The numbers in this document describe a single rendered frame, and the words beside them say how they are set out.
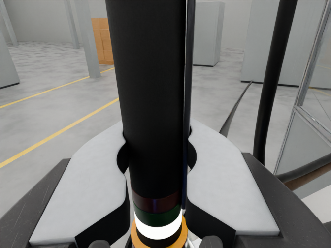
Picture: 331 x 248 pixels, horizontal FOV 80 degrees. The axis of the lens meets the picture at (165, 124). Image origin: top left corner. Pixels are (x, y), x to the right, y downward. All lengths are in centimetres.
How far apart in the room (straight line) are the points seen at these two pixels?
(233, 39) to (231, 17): 107
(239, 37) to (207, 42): 514
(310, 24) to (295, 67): 89
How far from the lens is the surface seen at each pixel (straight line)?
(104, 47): 840
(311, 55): 153
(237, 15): 1222
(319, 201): 55
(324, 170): 32
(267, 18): 549
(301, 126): 154
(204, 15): 725
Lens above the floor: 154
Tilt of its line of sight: 28 degrees down
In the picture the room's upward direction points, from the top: 1 degrees counter-clockwise
